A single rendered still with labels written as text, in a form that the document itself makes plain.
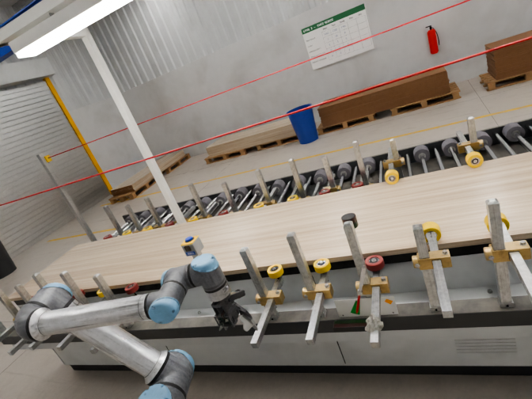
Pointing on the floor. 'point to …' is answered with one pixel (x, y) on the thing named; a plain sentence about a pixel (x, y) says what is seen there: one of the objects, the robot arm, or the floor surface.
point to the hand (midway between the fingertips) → (242, 328)
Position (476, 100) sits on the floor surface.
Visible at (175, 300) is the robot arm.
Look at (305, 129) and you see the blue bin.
